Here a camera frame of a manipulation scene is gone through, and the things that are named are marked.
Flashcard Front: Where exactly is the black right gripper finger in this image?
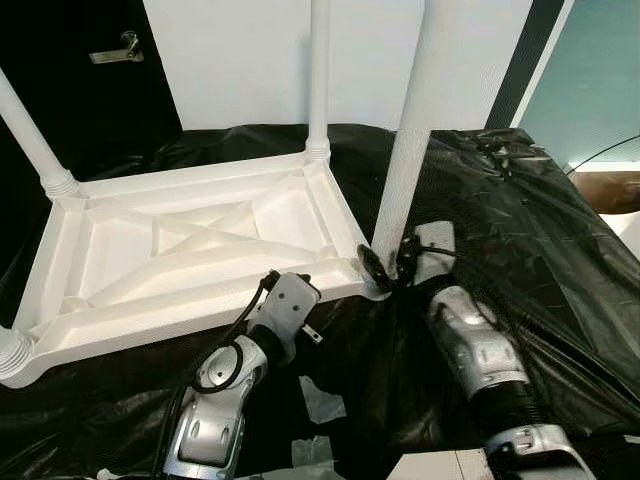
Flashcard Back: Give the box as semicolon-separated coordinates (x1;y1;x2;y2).
357;245;391;293

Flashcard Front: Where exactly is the black plastic sheet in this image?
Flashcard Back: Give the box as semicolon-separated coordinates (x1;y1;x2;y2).
0;122;640;479

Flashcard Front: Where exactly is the brown wooden table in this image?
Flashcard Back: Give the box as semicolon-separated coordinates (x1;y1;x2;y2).
575;170;640;213

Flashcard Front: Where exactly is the teal glass panel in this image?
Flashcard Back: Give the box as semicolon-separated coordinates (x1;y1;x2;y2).
518;0;640;166

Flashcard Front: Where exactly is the black door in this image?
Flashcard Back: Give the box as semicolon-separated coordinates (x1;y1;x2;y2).
0;0;183;151

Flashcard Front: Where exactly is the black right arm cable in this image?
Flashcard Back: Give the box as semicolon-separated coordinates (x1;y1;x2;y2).
398;240;471;301

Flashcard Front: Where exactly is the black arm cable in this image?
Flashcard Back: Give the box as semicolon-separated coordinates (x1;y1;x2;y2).
398;240;471;301
150;270;281;480

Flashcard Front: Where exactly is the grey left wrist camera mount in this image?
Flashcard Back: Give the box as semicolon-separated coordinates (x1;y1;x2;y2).
262;272;321;336

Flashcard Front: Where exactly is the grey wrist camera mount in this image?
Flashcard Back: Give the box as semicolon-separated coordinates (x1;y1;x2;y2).
262;272;321;336
412;222;459;286

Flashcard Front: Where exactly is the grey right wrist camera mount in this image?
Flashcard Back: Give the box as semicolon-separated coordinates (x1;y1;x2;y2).
412;222;459;286

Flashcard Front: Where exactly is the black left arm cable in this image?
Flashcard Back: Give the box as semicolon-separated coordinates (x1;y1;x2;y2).
150;270;281;480

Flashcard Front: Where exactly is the dark door frame post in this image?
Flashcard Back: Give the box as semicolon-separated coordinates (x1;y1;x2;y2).
487;0;566;131

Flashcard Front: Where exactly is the silver door handle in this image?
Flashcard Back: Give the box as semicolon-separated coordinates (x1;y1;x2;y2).
88;32;143;65

